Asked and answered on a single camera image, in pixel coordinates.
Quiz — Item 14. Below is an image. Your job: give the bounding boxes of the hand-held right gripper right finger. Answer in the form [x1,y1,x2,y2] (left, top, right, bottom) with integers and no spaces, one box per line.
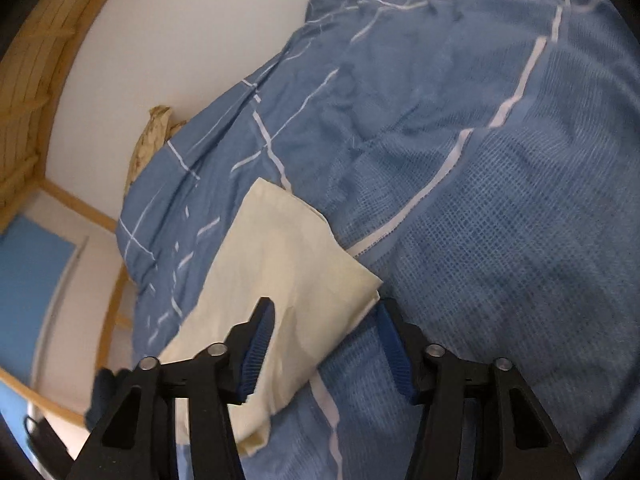
[376,298,583,480]

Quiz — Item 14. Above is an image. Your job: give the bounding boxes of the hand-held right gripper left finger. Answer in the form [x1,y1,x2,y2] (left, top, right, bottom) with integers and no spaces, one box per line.
[65,297,276,480]

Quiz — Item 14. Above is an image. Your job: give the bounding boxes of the cream pants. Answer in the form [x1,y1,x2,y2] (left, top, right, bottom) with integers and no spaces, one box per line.
[159,177,383,458]

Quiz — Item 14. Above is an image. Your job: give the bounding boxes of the dark blue cloth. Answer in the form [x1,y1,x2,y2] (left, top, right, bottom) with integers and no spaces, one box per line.
[84,367,132,431]

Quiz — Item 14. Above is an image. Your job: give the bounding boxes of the blue checked blanket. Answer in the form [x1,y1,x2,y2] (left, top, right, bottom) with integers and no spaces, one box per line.
[116,0,640,480]

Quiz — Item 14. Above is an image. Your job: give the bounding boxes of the beige patterned pillow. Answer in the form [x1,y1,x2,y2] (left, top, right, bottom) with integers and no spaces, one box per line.
[124,105,187,196]

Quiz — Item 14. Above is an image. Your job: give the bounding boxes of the black cable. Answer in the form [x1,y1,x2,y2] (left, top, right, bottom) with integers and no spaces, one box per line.
[22,412,51,453]

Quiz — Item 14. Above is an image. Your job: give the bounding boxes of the wooden bed frame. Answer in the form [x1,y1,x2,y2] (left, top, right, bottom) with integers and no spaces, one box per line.
[0,0,136,428]

